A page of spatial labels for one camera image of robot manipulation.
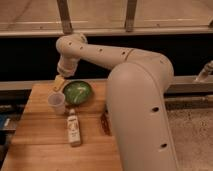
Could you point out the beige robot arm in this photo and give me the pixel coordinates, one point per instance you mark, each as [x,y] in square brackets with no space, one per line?
[135,91]

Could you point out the white plastic bottle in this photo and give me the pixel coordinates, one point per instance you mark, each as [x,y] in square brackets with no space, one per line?
[73,128]

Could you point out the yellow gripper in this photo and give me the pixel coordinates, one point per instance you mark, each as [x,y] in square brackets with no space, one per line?
[58,82]

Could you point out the wooden post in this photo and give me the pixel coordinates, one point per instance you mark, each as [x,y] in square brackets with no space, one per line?
[130,15]
[64,16]

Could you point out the green ceramic bowl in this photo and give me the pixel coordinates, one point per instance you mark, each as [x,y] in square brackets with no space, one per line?
[77,92]

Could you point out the right wooden post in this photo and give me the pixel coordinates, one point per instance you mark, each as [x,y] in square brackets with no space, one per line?
[130,15]

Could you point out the left wooden post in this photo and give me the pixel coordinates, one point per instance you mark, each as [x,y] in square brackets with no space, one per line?
[64,16]

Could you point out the white ceramic cup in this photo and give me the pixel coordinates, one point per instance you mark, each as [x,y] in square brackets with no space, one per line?
[56,101]

